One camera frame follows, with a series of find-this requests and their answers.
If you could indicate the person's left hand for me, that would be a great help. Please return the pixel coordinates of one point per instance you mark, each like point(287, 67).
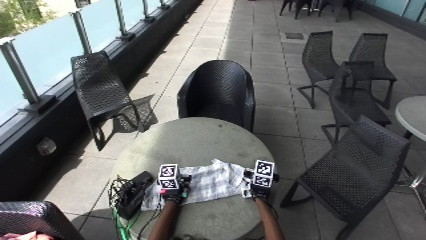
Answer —
point(174, 195)

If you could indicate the person's right hand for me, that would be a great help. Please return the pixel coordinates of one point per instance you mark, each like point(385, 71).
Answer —
point(260, 192)

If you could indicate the white checked cloth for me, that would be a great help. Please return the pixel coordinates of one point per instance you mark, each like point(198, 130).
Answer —
point(214, 182)

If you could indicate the white marker cube right glove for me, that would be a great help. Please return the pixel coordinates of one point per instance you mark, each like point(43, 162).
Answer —
point(263, 174)

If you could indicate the white marker cube glove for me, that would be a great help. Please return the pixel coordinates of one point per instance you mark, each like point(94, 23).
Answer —
point(168, 176)
point(263, 174)

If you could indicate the white marker cube left glove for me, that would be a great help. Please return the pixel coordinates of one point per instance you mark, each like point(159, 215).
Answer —
point(168, 176)

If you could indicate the black electronics box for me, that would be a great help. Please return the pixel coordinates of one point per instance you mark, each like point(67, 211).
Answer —
point(134, 196)

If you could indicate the black mesh chair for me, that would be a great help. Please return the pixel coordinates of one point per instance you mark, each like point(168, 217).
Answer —
point(355, 96)
point(355, 173)
point(372, 60)
point(102, 89)
point(318, 63)

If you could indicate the black woven armchair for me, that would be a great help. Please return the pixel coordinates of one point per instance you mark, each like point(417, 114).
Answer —
point(218, 91)
point(34, 220)

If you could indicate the pink cloth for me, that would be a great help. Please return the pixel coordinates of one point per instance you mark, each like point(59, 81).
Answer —
point(22, 236)

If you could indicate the round grey side table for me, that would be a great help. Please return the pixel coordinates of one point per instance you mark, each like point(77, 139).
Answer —
point(413, 116)

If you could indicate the square floor drain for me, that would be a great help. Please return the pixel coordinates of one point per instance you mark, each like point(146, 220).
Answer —
point(295, 35)

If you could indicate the frosted glass railing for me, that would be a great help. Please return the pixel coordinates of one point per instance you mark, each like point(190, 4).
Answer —
point(49, 50)

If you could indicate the grey wall light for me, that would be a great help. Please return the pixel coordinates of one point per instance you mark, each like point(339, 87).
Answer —
point(47, 146)

